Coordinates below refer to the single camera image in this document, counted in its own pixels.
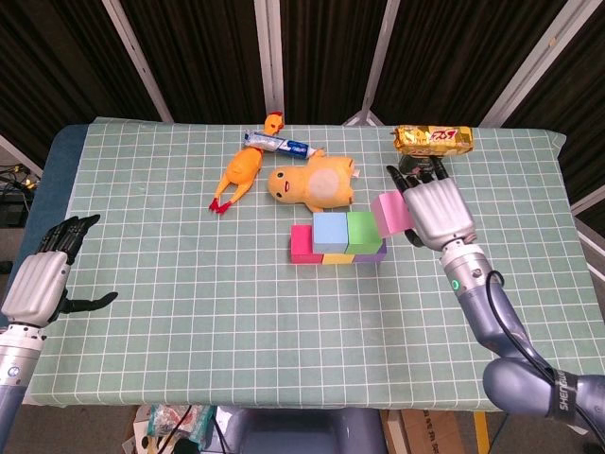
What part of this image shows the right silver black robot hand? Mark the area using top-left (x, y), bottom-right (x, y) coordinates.
top-left (386, 157), bottom-right (478, 251)

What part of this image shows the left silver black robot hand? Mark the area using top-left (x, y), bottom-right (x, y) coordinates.
top-left (0, 214), bottom-right (119, 328)

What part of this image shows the light pink foam cube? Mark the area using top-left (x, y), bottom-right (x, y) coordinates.
top-left (370, 191), bottom-right (412, 236)

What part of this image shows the green foam cube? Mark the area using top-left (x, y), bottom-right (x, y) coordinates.
top-left (345, 211), bottom-right (383, 255)

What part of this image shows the purple foam cube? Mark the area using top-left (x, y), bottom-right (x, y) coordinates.
top-left (353, 238), bottom-right (388, 265)

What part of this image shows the blue foam cube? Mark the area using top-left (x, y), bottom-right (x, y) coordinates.
top-left (311, 212), bottom-right (350, 255)

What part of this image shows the magenta foam cube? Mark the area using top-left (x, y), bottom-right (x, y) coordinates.
top-left (289, 224), bottom-right (325, 265)

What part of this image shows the dark green tin can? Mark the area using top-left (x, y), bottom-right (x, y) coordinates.
top-left (397, 151), bottom-right (445, 179)

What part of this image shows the gold biscuit packet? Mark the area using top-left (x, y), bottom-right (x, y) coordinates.
top-left (393, 124), bottom-right (475, 157)

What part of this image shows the black equipment box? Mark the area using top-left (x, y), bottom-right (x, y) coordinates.
top-left (0, 188), bottom-right (32, 228)

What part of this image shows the yellow plush duck toy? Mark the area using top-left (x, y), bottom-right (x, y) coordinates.
top-left (267, 148), bottom-right (360, 218)

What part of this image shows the silver blue toothpaste tube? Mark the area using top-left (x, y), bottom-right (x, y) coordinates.
top-left (243, 131), bottom-right (317, 160)

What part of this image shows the green snack bag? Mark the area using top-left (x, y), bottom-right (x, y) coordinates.
top-left (144, 405), bottom-right (216, 448)

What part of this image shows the orange rubber chicken toy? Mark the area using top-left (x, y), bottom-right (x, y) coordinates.
top-left (209, 111), bottom-right (286, 216)

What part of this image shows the green checked tablecloth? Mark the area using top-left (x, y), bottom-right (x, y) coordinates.
top-left (21, 116), bottom-right (595, 410)

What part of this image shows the brown cardboard box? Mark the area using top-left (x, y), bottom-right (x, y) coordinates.
top-left (381, 409), bottom-right (478, 454)

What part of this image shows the yellow table leg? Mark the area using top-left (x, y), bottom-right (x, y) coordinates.
top-left (474, 410), bottom-right (491, 454)

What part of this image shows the grey-blue robot torso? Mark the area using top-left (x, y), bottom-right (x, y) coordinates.
top-left (210, 407), bottom-right (389, 454)

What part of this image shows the white frame post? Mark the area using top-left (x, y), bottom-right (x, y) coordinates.
top-left (479, 0), bottom-right (595, 128)
top-left (574, 216), bottom-right (605, 280)
top-left (253, 0), bottom-right (285, 125)
top-left (101, 0), bottom-right (174, 124)
top-left (570, 184), bottom-right (605, 218)
top-left (0, 133), bottom-right (46, 177)
top-left (342, 0), bottom-right (403, 127)

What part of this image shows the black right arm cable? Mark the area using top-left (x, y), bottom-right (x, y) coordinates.
top-left (484, 270), bottom-right (605, 441)

